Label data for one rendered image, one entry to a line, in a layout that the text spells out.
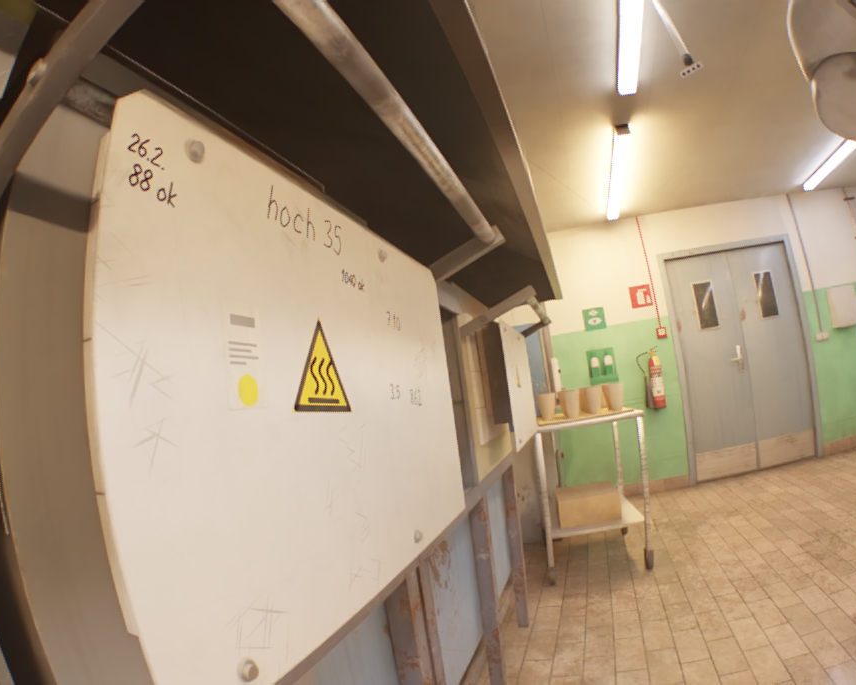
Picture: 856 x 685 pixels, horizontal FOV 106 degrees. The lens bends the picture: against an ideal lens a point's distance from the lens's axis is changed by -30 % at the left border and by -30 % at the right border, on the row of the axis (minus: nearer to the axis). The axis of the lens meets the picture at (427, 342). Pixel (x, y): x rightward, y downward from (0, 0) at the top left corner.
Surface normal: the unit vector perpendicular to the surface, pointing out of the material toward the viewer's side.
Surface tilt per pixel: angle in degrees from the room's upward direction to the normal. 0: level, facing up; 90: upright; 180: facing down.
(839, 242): 90
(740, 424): 90
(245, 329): 90
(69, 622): 90
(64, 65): 159
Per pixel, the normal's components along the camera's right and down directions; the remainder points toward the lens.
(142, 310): 0.94, -0.16
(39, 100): 0.45, 0.86
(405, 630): -0.32, -0.07
